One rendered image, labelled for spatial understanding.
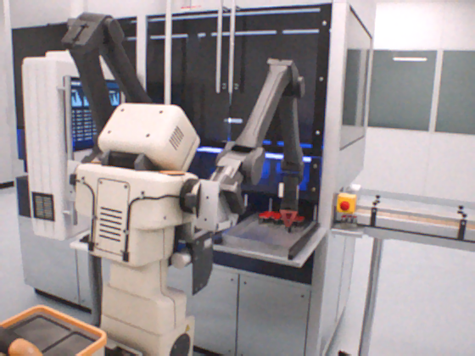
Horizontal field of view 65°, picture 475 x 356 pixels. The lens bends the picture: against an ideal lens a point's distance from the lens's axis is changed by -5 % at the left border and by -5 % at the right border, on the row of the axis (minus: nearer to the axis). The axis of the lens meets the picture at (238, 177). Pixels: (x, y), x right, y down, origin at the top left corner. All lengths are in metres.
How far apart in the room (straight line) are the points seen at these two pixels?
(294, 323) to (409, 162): 4.62
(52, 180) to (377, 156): 5.22
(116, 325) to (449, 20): 5.86
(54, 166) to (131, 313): 0.80
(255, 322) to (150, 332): 1.01
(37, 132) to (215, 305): 1.17
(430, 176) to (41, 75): 5.50
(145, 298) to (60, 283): 1.80
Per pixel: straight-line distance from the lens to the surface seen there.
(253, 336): 2.06
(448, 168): 6.28
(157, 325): 1.06
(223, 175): 0.91
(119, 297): 1.12
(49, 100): 1.68
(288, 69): 1.18
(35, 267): 2.96
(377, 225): 1.79
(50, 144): 1.69
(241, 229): 1.61
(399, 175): 6.29
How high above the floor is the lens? 1.41
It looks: 12 degrees down
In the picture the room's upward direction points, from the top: 2 degrees clockwise
